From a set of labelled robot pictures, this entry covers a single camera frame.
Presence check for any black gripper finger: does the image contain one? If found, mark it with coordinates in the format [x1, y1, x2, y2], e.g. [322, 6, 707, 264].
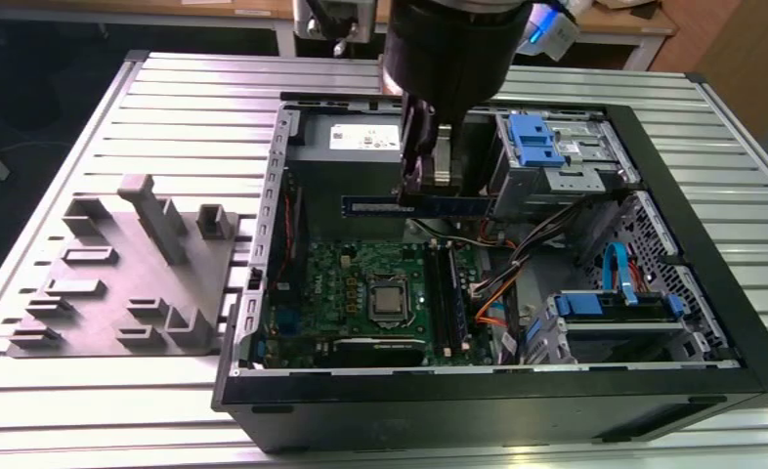
[434, 123, 460, 189]
[394, 93, 440, 207]

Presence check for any black RAM slot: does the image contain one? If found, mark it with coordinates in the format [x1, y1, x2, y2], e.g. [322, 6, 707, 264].
[424, 238, 442, 358]

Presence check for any grey Dell power supply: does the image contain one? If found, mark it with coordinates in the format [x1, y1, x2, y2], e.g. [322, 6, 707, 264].
[288, 114, 418, 238]

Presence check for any blue plastic drive latch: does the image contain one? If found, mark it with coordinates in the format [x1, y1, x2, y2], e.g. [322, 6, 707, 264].
[505, 112, 558, 170]

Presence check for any metal optical drive bay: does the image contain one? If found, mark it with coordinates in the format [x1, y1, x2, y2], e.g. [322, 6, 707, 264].
[493, 109, 642, 221]

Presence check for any green motherboard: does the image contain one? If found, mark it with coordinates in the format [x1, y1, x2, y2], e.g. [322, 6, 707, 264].
[252, 237, 500, 368]

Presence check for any silver CPU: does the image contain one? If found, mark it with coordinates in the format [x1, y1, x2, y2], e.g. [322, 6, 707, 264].
[370, 285, 412, 315]

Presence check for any CPU socket with metal cover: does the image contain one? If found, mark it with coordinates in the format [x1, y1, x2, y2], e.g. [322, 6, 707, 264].
[361, 274, 418, 327]

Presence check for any blue disk carrier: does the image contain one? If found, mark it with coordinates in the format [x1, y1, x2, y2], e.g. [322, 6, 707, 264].
[551, 290, 689, 326]

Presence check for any black graphics card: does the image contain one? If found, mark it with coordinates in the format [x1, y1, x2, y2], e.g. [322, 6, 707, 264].
[329, 335, 432, 368]

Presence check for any metal disk bay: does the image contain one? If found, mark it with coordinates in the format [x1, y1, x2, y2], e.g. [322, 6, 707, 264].
[522, 287, 734, 366]

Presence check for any wooden cabinet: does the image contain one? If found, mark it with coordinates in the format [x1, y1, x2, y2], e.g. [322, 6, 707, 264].
[649, 0, 768, 143]

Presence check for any grey parts rack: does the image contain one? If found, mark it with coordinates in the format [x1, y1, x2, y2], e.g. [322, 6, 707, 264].
[5, 173, 240, 359]

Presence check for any black PC case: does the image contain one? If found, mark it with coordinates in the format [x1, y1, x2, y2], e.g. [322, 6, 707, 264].
[209, 90, 768, 453]

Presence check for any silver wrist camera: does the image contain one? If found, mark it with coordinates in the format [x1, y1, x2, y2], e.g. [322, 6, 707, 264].
[514, 0, 583, 64]

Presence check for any black and white wire bundle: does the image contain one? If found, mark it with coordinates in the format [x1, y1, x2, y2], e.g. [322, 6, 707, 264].
[470, 197, 597, 299]

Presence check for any wooden desk white frame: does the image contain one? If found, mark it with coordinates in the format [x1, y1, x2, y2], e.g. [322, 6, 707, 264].
[577, 0, 681, 72]
[0, 0, 384, 58]

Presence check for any orange and yellow wire bundle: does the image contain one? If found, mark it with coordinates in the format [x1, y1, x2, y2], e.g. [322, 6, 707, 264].
[477, 292, 509, 338]

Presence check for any blue flat data cable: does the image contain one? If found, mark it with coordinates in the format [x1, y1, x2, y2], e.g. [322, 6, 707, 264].
[601, 241, 645, 308]

